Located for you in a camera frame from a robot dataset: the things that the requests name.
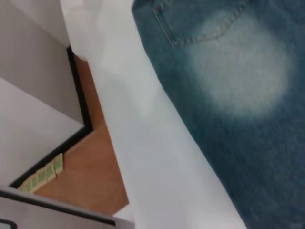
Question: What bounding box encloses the blue denim shorts basketball print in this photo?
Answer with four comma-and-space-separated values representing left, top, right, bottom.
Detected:
131, 0, 305, 229

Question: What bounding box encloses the grey robot base panel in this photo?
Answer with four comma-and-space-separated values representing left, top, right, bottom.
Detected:
0, 185, 134, 229

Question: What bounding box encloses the green yellow marker strip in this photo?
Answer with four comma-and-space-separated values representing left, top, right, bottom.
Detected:
18, 152, 64, 194

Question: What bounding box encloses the black wall baseboard strip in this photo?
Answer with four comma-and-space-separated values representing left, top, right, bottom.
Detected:
9, 45, 95, 189

